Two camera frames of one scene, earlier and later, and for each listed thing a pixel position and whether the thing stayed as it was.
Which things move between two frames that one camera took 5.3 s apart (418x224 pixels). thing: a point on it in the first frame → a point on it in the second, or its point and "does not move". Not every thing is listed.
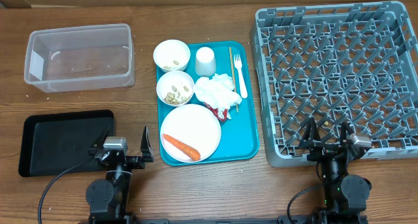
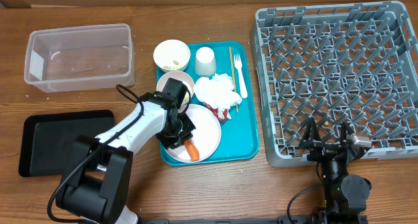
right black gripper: [310, 140] does not move
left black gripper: [138, 161] → [187, 132]
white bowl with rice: [172, 55] does not move
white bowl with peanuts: [175, 88] does not move
